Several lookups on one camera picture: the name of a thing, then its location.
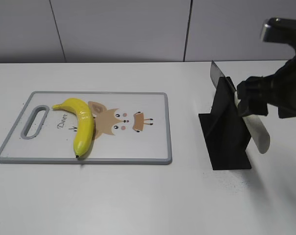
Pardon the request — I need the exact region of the white grey-rimmed cutting board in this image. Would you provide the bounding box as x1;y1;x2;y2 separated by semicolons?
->
0;91;172;165

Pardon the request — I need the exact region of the black knife stand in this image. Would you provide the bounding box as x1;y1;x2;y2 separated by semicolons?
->
198;77;251;170

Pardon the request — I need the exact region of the yellow plastic banana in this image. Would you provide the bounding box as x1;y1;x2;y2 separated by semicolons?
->
52;98;94;159

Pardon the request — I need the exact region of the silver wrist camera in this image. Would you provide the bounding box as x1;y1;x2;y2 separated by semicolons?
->
260;17;296;46

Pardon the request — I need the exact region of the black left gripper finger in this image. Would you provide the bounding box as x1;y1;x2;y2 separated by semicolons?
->
237;76;265;99

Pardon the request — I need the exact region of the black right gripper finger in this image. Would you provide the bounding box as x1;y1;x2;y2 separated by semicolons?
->
238;98;269;117

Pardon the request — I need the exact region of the white-handled kitchen knife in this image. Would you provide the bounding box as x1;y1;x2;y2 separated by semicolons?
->
210;61;270;154

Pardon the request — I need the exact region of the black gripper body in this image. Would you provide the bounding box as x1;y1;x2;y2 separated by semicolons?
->
263;45;296;118

